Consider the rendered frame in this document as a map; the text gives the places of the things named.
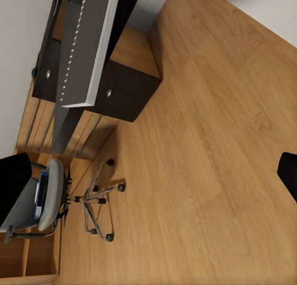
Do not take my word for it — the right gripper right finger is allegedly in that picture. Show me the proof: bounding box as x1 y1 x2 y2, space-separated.
277 152 297 202

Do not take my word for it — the notebook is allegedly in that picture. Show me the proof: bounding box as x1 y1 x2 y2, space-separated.
61 0 119 108

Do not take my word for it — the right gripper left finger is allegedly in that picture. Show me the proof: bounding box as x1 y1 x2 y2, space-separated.
0 152 32 227

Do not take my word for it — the swivel chair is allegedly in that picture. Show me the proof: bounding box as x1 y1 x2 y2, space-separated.
0 159 125 244

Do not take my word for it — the folder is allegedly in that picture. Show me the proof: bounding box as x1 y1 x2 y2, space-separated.
34 171 46 220

